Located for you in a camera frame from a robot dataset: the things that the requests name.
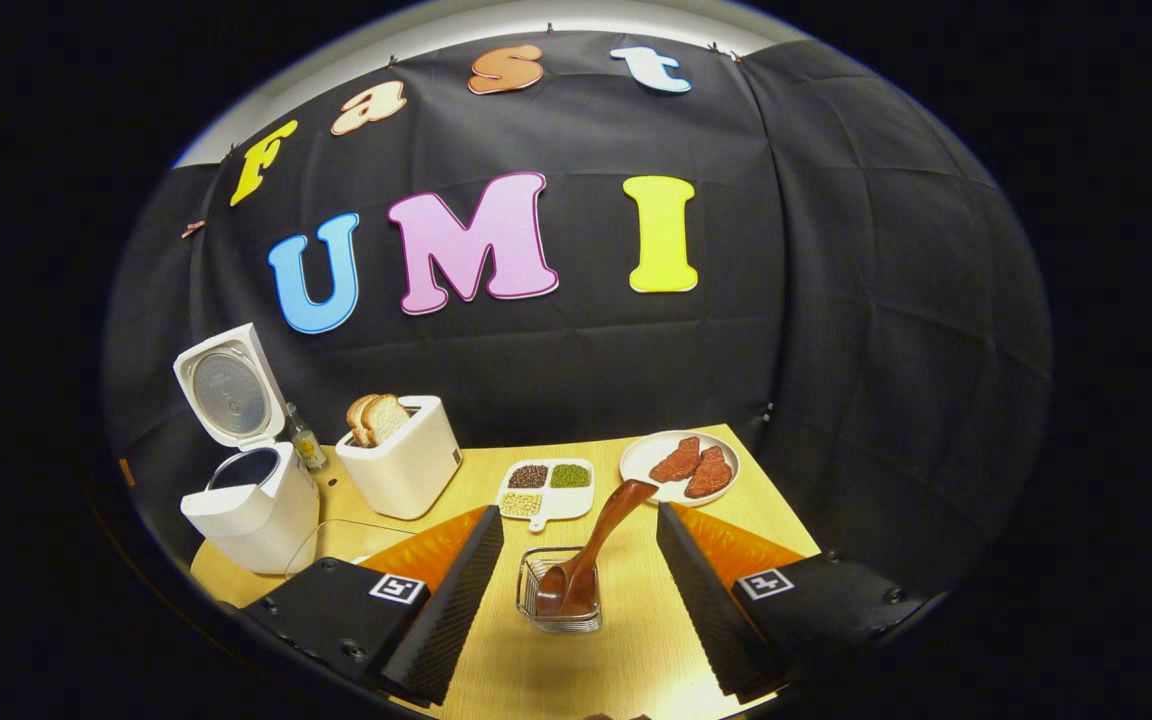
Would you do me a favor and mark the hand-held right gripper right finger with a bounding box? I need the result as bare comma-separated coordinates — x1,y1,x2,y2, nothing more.
656,502,927,701

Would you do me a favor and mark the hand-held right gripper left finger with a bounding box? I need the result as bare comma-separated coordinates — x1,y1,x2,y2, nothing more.
241,505,505,706

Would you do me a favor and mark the metal wire chopstick holder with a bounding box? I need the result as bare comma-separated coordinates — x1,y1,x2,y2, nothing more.
516,545,603,634

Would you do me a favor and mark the brown wooden spoon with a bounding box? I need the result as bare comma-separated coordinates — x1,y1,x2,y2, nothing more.
534,478,659,617

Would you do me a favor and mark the white rice cooker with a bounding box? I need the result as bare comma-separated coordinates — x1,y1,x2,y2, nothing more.
173,322,322,576

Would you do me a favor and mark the red meat slice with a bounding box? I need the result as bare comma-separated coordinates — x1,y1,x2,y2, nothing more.
649,436,702,484
684,446,734,499

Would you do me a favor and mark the white toaster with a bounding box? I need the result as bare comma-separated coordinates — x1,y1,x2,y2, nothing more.
336,395,463,521

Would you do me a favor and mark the white divided bean dish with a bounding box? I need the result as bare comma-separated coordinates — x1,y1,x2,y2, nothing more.
496,457,597,533

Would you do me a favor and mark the white round plate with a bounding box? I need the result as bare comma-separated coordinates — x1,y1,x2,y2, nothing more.
620,430,740,507

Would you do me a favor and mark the bread slice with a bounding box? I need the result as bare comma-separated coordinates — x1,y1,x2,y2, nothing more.
361,393,412,447
346,394,382,448

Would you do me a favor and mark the small glass bottle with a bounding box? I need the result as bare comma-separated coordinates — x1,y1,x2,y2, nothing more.
284,403,329,471

